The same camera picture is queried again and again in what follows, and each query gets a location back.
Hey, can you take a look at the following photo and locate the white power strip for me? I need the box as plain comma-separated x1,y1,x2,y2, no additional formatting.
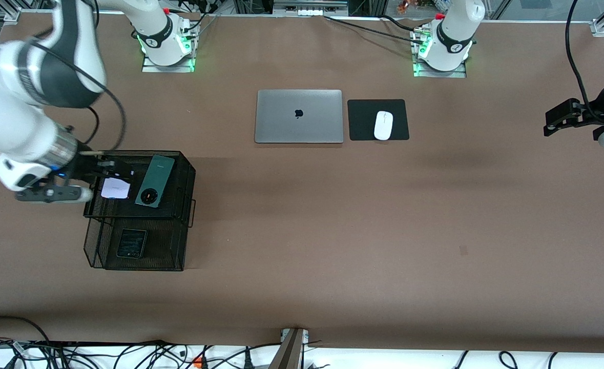
274,5,349,17

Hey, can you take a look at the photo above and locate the black flip phone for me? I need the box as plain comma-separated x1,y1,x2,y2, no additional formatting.
116,229,148,259

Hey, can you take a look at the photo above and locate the white computer mouse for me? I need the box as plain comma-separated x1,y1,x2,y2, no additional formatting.
373,111,394,141

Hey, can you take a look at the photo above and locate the green round-camera phone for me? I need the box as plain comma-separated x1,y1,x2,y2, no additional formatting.
135,155,176,209

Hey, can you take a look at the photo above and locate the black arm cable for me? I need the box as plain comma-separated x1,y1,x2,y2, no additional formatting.
565,0,597,121
28,0,127,154

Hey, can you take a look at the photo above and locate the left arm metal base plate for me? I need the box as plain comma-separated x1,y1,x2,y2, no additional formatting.
413,57,467,78

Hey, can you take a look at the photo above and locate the white flip phone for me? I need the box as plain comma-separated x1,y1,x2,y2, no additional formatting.
100,177,131,200

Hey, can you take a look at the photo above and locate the black mouse pad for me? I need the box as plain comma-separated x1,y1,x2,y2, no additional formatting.
347,99,410,141

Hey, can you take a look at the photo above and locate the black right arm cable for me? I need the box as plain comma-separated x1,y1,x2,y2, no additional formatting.
28,0,127,154

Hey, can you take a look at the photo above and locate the black looping floor cable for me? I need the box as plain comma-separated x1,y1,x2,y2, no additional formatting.
0,315,52,354

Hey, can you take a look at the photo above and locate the silver closed laptop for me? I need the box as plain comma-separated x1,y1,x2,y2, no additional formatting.
255,89,344,145

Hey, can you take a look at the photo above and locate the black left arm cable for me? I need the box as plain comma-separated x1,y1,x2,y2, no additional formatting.
565,0,597,121

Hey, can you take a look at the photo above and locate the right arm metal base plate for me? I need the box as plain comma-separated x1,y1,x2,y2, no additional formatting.
142,51,196,73

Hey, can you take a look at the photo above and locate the aluminium profile post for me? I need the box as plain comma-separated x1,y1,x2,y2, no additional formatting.
270,328,310,369

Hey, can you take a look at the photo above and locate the black cable on table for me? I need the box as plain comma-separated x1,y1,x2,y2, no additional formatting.
323,14,425,46

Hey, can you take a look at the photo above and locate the black mesh two-tier tray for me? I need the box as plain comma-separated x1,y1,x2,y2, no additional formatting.
83,150,197,272

